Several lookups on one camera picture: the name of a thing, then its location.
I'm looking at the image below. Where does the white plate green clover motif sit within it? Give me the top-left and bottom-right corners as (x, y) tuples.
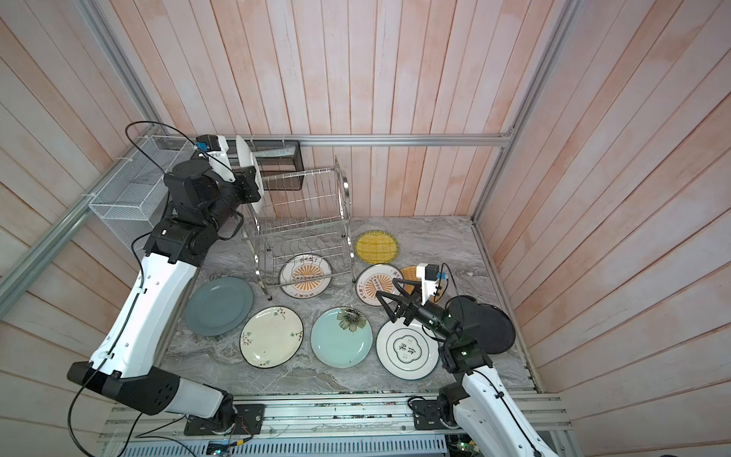
(376, 317), (439, 381)

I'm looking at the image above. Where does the stainless steel dish rack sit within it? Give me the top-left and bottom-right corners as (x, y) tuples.
(241, 163), (355, 300)

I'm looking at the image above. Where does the orange sunburst plate under rack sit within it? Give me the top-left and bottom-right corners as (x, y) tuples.
(279, 253), (333, 299)

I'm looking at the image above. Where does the orange sunburst plate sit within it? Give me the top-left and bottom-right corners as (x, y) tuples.
(355, 264), (404, 307)
(279, 253), (333, 299)

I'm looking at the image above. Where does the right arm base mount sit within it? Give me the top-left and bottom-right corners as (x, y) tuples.
(407, 396), (460, 430)

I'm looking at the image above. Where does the dark teal ceramic plate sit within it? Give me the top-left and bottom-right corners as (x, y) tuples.
(185, 277), (254, 336)

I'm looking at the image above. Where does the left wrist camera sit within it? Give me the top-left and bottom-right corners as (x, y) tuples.
(196, 134), (235, 183)

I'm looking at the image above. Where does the black mesh wall basket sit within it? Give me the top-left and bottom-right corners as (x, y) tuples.
(196, 139), (305, 192)

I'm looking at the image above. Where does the black round plate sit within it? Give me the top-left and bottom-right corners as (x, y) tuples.
(447, 295), (517, 354)

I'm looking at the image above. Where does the white wire mesh shelf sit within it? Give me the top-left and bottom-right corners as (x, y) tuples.
(91, 135), (193, 257)

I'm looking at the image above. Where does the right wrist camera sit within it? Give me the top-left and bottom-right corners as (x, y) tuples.
(416, 263), (442, 305)

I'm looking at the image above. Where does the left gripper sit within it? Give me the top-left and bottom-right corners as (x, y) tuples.
(202, 165), (262, 232)

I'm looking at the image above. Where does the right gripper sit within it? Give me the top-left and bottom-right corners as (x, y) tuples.
(381, 280), (459, 348)

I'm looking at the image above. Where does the cream floral plate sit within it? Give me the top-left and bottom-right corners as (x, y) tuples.
(240, 307), (304, 369)

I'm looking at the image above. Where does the light green flower plate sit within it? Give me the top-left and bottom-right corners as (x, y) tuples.
(310, 308), (373, 369)

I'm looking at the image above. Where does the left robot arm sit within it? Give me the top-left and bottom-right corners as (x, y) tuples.
(67, 158), (263, 433)

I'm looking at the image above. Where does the yellow green woven plate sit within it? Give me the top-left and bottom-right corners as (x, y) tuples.
(355, 230), (400, 265)

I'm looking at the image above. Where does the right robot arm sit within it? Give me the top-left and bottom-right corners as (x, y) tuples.
(376, 279), (556, 456)

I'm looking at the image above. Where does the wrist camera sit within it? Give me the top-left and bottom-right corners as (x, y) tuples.
(416, 263), (442, 305)
(196, 134), (235, 183)

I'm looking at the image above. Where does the orange woven bamboo plate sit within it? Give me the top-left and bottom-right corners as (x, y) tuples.
(401, 266), (448, 303)

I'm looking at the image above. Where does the white plate with text rim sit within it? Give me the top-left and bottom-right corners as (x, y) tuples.
(235, 135), (264, 214)

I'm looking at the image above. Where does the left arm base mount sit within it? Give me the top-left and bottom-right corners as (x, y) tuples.
(184, 403), (266, 436)

